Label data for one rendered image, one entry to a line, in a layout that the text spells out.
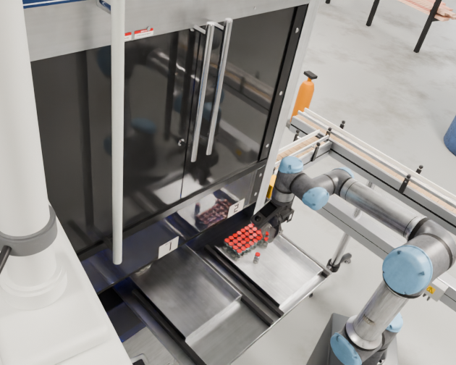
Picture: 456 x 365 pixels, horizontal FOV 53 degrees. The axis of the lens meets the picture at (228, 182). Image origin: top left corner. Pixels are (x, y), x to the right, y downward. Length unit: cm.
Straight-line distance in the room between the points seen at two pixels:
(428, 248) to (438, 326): 192
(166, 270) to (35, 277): 102
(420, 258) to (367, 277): 195
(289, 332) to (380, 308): 139
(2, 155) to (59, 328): 29
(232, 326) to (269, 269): 30
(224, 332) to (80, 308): 89
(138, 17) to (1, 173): 55
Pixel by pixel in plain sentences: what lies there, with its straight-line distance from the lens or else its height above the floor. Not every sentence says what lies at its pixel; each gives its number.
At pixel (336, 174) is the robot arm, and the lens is 153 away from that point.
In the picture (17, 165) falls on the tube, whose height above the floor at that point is 185.
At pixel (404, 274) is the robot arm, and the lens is 126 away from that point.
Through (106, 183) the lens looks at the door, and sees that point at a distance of 123.
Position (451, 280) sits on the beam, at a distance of 264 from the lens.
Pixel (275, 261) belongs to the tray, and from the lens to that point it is 183.
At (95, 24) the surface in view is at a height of 185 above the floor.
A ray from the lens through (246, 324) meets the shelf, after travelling 163.
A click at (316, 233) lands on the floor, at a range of 332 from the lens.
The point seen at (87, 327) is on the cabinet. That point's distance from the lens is 75.
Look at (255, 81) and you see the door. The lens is 146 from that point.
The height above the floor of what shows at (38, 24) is 187.
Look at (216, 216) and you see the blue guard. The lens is 172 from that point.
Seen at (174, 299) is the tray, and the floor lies 88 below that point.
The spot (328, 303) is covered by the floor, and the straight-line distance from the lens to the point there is 294.
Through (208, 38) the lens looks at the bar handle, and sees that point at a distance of 112.
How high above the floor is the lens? 222
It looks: 39 degrees down
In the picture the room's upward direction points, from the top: 11 degrees clockwise
